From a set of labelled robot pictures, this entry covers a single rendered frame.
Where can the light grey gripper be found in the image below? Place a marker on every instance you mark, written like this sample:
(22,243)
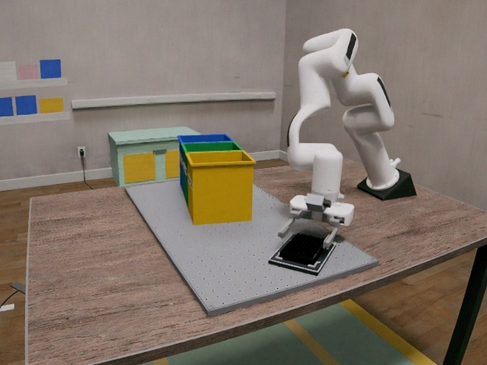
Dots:
(340,211)

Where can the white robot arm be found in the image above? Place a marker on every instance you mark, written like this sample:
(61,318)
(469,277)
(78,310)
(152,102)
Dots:
(330,56)

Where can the yellow recycle bin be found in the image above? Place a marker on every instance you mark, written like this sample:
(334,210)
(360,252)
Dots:
(220,186)

